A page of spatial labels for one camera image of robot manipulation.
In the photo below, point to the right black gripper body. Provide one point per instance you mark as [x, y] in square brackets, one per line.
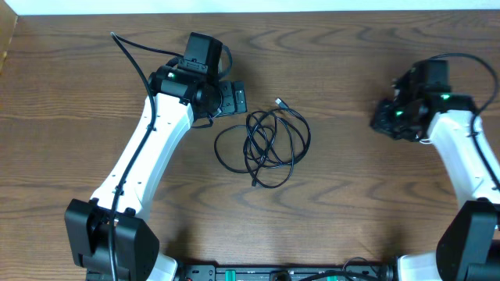
[398, 120]

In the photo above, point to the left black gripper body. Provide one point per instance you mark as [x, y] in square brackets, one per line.
[230, 101]

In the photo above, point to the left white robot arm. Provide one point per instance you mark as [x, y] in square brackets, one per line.
[108, 234]

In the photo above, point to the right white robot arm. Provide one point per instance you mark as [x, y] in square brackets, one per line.
[467, 250]

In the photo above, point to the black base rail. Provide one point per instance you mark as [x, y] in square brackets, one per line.
[354, 269]

